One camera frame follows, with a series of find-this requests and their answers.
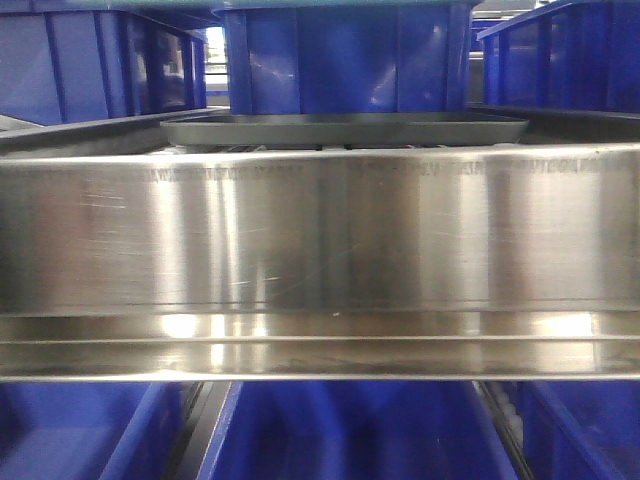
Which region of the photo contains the dark blue bin upper middle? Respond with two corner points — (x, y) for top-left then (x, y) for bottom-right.
(217, 1), (476, 115)

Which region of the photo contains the dark blue bin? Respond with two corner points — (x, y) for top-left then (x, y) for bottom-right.
(1, 382), (184, 479)
(217, 1), (476, 115)
(502, 380), (639, 479)
(478, 1), (639, 113)
(1, 1), (207, 125)
(199, 381), (517, 479)

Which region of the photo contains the dark blue bin lower middle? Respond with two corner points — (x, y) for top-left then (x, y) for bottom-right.
(199, 381), (517, 479)

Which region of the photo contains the dark grey plastic tray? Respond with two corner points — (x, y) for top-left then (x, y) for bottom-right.
(162, 112), (529, 147)

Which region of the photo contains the dark blue bin upper left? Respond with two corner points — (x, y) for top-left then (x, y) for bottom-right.
(1, 1), (207, 125)

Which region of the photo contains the dark blue bin lower right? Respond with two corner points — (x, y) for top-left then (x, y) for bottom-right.
(502, 380), (639, 479)

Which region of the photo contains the dark blue bin upper right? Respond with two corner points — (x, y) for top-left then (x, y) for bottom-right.
(478, 1), (639, 113)

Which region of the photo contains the dark blue bin lower left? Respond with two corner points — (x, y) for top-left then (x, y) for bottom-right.
(1, 382), (184, 479)

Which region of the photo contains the stainless steel shelf front rail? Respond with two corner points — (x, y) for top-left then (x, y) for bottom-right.
(1, 143), (639, 381)

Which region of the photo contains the steel divider rail left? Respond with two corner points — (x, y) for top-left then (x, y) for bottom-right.
(163, 381), (232, 479)

